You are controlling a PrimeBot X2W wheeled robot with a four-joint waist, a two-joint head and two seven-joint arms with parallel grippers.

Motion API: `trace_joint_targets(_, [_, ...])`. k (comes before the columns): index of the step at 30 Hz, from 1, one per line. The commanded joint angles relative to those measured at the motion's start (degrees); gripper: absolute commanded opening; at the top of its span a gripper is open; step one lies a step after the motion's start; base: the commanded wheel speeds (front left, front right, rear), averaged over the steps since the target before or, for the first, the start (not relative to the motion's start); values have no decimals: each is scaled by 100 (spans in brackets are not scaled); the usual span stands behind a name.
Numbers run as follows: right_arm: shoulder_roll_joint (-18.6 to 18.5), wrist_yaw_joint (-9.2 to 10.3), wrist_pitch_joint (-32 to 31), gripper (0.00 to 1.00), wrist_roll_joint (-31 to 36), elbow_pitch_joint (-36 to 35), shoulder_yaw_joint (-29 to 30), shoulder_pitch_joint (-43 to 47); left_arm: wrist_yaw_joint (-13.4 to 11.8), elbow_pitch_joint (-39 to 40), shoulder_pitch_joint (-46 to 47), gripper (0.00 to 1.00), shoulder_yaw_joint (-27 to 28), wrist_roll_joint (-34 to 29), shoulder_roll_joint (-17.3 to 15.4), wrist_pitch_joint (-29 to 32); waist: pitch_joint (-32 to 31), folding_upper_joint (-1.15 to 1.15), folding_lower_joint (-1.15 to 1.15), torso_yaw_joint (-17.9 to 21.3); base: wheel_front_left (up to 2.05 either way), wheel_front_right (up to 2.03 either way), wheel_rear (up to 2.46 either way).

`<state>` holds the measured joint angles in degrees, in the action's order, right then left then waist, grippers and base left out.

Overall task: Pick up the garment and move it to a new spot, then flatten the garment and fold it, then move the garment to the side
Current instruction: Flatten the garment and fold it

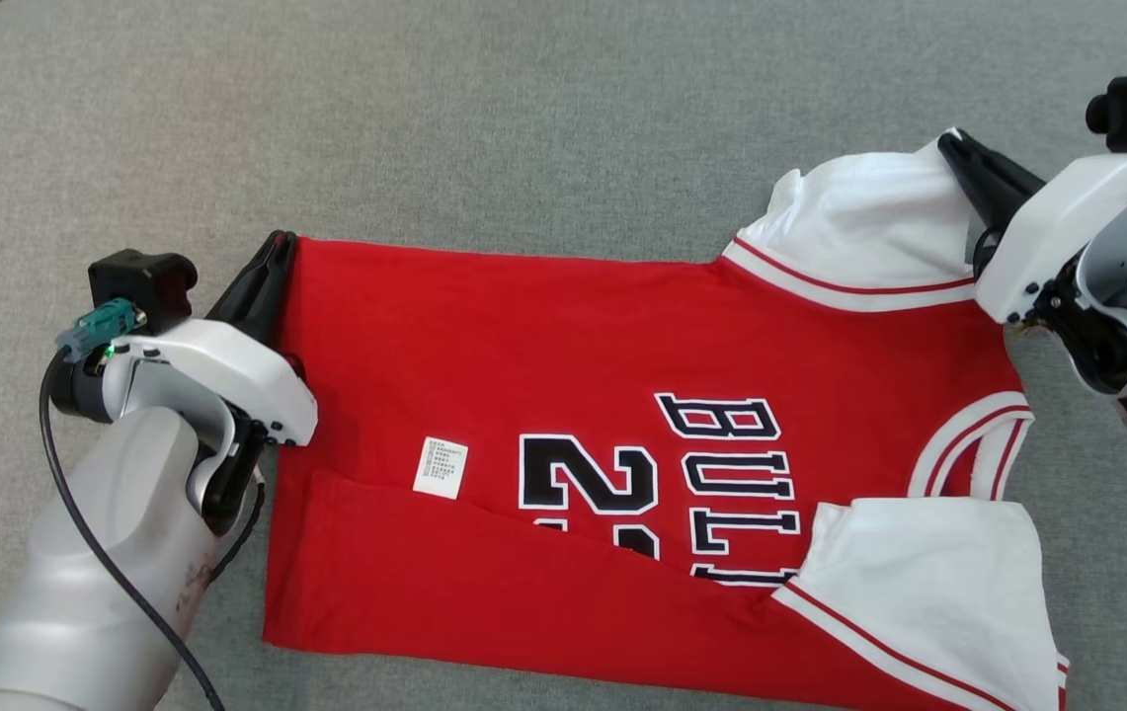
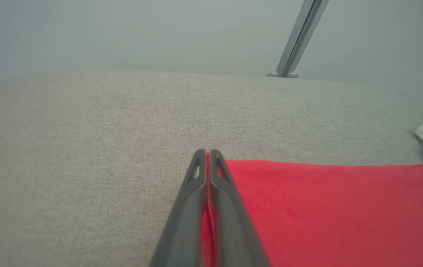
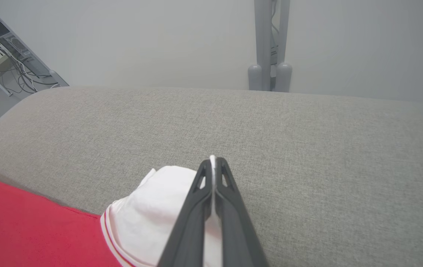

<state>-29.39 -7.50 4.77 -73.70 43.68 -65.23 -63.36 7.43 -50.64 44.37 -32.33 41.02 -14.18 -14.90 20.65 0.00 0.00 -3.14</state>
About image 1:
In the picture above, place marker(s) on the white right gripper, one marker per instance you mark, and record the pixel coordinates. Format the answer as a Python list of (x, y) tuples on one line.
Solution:
[(1057, 227)]

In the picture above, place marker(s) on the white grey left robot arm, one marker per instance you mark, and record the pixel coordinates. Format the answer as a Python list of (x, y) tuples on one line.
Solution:
[(99, 573)]

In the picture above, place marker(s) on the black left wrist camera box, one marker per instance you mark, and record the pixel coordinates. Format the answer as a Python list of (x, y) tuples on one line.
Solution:
[(143, 286)]

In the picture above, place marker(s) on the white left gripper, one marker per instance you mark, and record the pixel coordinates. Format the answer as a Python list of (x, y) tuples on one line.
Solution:
[(237, 370)]

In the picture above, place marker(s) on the red basketball jersey black lettering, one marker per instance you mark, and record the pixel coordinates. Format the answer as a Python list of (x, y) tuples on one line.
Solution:
[(523, 346)]

